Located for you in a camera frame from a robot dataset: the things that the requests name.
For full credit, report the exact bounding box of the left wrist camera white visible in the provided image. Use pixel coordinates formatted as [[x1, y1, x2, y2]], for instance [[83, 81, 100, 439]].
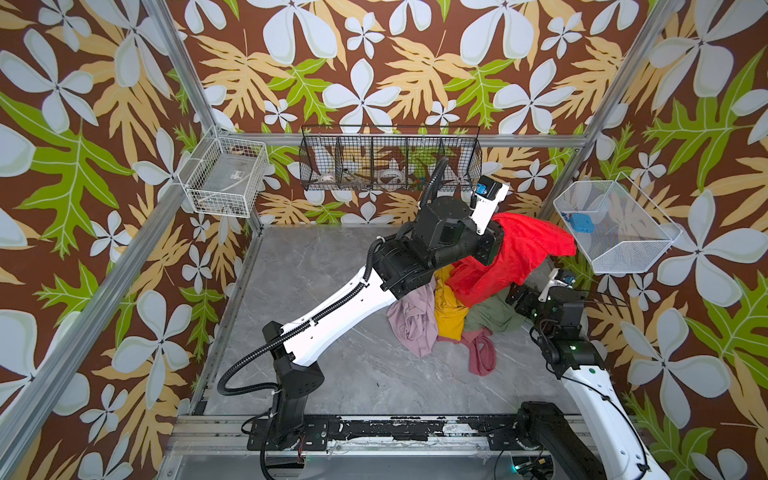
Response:
[[470, 175, 510, 235]]

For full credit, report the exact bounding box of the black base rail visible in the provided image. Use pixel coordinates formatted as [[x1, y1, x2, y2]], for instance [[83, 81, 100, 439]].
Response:
[[247, 414, 538, 451]]

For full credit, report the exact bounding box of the blue object in basket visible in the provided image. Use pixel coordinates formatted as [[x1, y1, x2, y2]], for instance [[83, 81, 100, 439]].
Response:
[[567, 212, 595, 234]]

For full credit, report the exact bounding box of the aluminium frame post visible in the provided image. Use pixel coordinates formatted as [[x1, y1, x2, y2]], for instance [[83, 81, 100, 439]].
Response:
[[1, 1, 251, 479], [537, 0, 680, 220]]

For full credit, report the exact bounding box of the aluminium frame post left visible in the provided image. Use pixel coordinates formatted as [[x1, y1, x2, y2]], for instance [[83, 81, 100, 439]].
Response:
[[1, 1, 251, 479]]

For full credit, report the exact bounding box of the light pink cloth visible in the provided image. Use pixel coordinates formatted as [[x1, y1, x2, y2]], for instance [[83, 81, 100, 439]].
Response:
[[386, 277, 438, 358]]

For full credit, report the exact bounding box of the white wire basket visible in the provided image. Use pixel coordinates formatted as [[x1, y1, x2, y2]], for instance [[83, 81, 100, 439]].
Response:
[[554, 174, 682, 275], [178, 128, 270, 218]]

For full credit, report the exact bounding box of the black wire basket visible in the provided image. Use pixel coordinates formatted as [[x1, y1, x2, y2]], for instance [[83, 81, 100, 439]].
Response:
[[297, 124, 482, 195]]

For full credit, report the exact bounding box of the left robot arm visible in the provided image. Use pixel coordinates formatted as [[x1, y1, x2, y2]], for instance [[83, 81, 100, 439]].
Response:
[[264, 195, 504, 449]]

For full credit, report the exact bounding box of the white wire basket right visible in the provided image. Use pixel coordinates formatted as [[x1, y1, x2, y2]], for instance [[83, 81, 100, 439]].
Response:
[[554, 174, 682, 275]]

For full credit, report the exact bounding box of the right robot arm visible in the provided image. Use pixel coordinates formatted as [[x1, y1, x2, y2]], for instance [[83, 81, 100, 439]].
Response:
[[507, 285, 669, 479]]

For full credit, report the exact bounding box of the aluminium frame post right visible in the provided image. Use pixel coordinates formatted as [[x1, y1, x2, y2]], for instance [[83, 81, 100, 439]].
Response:
[[537, 0, 680, 220]]

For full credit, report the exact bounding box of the aluminium frame back bar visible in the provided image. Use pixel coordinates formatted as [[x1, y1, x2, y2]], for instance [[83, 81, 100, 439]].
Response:
[[239, 132, 588, 149]]

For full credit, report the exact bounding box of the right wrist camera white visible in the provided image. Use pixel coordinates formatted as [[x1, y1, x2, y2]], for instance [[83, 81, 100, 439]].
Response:
[[538, 268, 576, 303]]

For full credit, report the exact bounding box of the white wire basket left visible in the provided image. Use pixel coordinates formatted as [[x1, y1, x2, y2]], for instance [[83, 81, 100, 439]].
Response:
[[178, 128, 270, 218]]

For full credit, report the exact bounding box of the red cloth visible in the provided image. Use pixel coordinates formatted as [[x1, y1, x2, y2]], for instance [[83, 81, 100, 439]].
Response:
[[446, 212, 577, 307]]

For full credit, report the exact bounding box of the black corrugated cable hose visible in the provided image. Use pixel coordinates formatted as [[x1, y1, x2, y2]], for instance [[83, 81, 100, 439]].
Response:
[[215, 157, 450, 397]]

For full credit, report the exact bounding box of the green cloth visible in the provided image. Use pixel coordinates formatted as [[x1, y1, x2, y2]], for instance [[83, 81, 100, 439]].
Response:
[[464, 287, 526, 333]]

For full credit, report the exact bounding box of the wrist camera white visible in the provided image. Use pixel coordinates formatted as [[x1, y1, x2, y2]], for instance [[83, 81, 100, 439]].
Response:
[[538, 268, 576, 303], [470, 175, 510, 235]]

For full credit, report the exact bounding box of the yellow cloth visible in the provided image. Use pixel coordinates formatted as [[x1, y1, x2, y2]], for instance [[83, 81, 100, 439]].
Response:
[[434, 265, 469, 341]]

